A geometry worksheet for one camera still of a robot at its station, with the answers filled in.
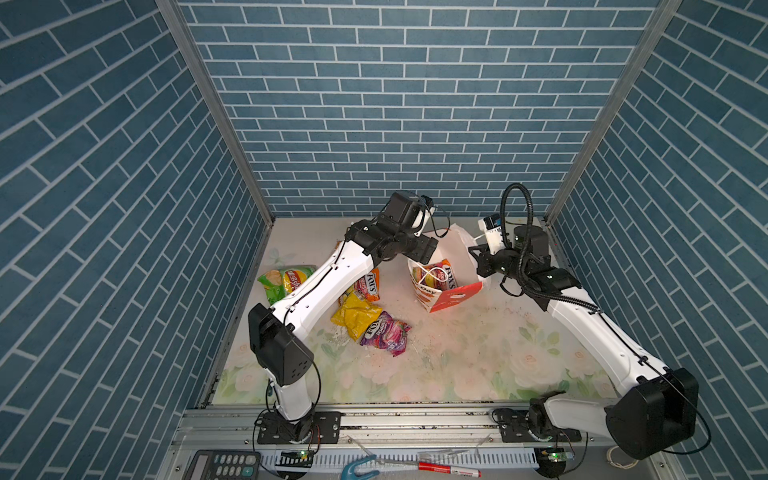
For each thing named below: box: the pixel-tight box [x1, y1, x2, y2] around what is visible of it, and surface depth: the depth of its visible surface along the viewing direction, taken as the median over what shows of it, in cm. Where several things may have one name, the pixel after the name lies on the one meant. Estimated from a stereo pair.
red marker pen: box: [418, 461, 482, 478], surface depth 69 cm
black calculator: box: [183, 450, 261, 480], surface depth 68 cm
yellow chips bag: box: [330, 291, 383, 341], surface depth 91 cm
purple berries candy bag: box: [360, 310, 412, 357], surface depth 87 cm
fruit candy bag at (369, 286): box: [353, 268, 381, 302], surface depth 98 cm
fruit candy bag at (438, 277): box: [412, 259, 458, 293], surface depth 98 cm
